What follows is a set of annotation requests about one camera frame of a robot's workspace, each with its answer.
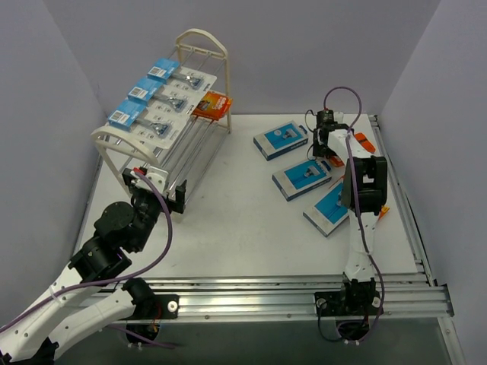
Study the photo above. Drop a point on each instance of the orange Gillette Fusion box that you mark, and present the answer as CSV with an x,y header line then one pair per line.
x,y
213,106

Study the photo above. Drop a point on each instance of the cream metal-rod shelf rack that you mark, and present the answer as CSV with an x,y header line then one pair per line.
x,y
198,143

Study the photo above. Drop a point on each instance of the lower blue Harry's box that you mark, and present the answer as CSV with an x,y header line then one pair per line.
x,y
301,178

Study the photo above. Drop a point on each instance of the aluminium rail frame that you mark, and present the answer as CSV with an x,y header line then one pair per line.
x,y
241,252

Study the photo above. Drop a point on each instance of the upper blue Harry's box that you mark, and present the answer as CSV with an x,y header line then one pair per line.
x,y
281,140

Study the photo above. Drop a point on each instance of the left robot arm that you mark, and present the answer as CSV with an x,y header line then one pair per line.
x,y
93,290

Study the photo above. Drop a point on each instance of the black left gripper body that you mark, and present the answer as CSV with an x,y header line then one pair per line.
x,y
157,195

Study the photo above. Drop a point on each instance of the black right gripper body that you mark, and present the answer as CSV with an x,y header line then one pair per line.
x,y
323,150

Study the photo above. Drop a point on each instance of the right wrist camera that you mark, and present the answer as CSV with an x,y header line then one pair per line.
x,y
329,116

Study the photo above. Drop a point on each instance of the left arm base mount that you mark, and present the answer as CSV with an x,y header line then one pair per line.
x,y
158,307

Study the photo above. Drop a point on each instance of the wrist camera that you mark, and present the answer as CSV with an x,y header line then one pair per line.
x,y
157,176
329,116

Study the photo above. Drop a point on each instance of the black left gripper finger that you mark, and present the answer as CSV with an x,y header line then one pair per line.
x,y
130,180
179,202

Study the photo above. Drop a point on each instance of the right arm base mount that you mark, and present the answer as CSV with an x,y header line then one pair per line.
x,y
338,303

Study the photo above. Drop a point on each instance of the blue harry's box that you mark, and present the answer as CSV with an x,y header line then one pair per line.
x,y
281,140
328,213
301,178

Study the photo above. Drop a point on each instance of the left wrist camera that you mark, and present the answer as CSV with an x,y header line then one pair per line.
x,y
157,176

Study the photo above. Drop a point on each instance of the blue Gillette razor blister pack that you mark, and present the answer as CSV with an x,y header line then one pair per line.
x,y
170,72

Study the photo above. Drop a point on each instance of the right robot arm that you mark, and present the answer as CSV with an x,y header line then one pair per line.
x,y
364,193

